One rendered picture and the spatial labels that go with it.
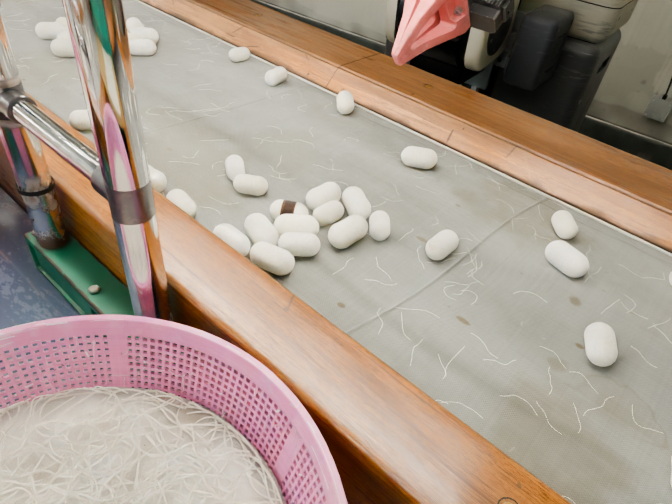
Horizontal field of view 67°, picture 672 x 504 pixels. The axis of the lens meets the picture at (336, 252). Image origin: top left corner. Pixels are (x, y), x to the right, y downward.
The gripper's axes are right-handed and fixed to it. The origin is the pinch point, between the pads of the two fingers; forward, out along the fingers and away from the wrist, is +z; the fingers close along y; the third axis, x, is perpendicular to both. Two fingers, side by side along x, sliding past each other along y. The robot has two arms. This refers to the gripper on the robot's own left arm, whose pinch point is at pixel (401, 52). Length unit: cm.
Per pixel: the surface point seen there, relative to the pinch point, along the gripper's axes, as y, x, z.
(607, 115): -19, 182, -109
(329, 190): 0.9, 2.1, 13.1
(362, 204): 4.2, 2.4, 12.7
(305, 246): 4.5, -1.7, 18.5
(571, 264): 20.1, 7.4, 7.4
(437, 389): 18.6, -2.0, 21.3
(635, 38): -22, 158, -129
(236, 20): -37.3, 15.0, -3.8
